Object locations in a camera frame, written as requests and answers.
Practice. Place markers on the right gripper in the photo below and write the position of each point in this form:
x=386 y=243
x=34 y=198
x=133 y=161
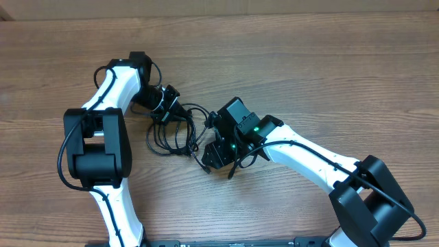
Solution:
x=218 y=156

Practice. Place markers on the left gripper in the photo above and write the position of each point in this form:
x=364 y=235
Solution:
x=174 y=110

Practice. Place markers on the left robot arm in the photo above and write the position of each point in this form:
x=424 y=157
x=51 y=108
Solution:
x=97 y=147

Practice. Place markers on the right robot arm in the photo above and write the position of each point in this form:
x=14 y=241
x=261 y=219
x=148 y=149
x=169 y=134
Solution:
x=369 y=204

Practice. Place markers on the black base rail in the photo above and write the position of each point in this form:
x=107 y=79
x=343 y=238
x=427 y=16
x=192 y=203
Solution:
x=236 y=243

